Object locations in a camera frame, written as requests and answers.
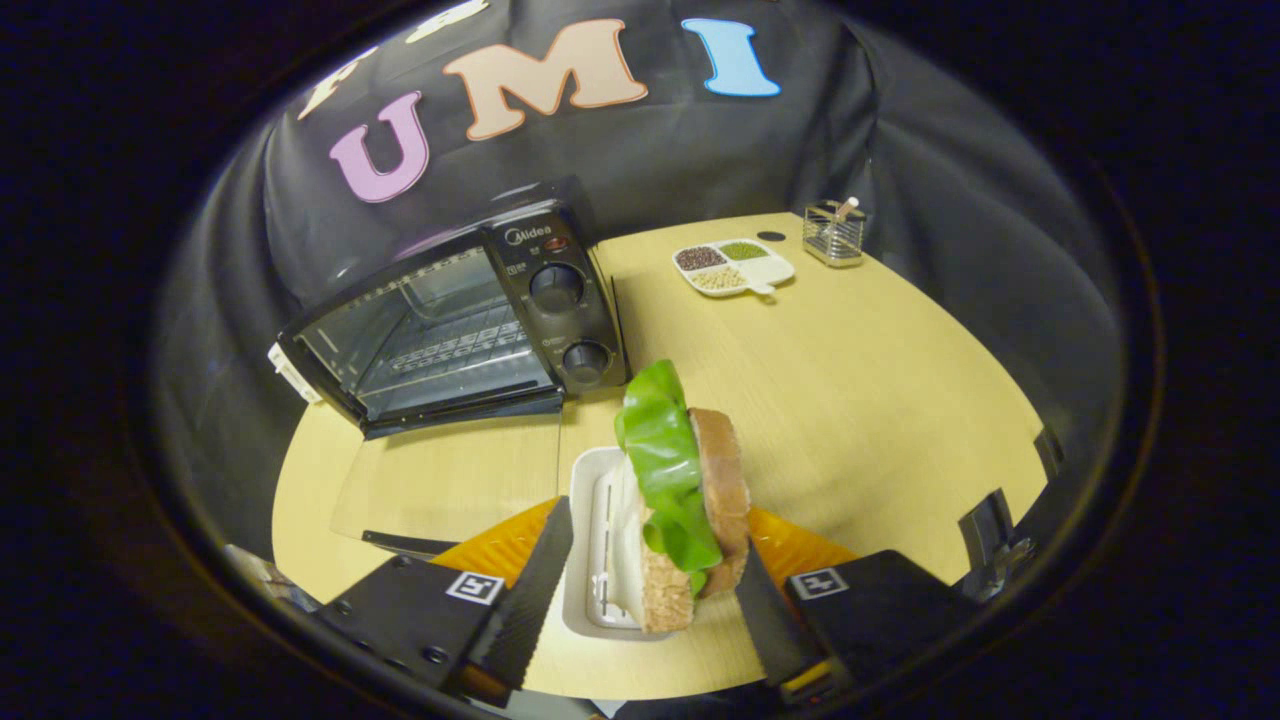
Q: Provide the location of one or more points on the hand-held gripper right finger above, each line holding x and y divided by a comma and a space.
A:
775, 635

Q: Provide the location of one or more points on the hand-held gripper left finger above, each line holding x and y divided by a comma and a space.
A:
530, 610

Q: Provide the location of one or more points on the lettuce sandwich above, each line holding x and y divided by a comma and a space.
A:
665, 470

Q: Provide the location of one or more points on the black toaster oven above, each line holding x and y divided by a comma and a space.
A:
555, 290

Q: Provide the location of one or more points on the white plastic tray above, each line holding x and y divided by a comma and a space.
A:
590, 540

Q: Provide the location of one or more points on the white divided grain dish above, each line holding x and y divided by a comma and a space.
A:
765, 268

